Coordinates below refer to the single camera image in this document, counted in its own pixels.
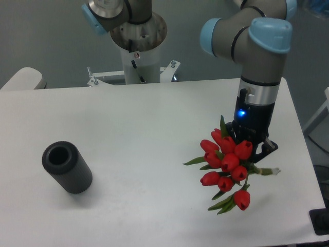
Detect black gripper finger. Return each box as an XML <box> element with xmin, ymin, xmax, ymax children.
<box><xmin>225</xmin><ymin>122</ymin><xmax>240</xmax><ymax>144</ymax></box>
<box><xmin>250</xmin><ymin>137</ymin><xmax>278</xmax><ymax>163</ymax></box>

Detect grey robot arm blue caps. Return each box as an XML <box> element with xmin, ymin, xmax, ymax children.
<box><xmin>82</xmin><ymin>1</ymin><xmax>297</xmax><ymax>163</ymax></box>

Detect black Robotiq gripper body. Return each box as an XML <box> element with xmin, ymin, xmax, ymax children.
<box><xmin>232</xmin><ymin>99</ymin><xmax>275</xmax><ymax>145</ymax></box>

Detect white frame at right edge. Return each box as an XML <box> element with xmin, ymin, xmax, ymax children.
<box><xmin>302</xmin><ymin>87</ymin><xmax>328</xmax><ymax>136</ymax></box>

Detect red tulip bouquet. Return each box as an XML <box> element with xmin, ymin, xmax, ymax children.
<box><xmin>184</xmin><ymin>116</ymin><xmax>280</xmax><ymax>215</ymax></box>

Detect blue item in clear container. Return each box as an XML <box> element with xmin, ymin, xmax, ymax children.
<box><xmin>303</xmin><ymin>0</ymin><xmax>328</xmax><ymax>19</ymax></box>

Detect black ribbed cylindrical vase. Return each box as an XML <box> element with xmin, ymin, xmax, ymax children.
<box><xmin>42</xmin><ymin>141</ymin><xmax>93</xmax><ymax>194</ymax></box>

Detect black box at table edge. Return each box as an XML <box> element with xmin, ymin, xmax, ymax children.
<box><xmin>309</xmin><ymin>208</ymin><xmax>328</xmax><ymax>236</ymax></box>

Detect beige chair back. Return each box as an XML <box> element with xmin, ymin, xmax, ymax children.
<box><xmin>1</xmin><ymin>67</ymin><xmax>47</xmax><ymax>92</ymax></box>

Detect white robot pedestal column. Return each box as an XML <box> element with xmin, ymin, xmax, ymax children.
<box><xmin>109</xmin><ymin>12</ymin><xmax>168</xmax><ymax>84</ymax></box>

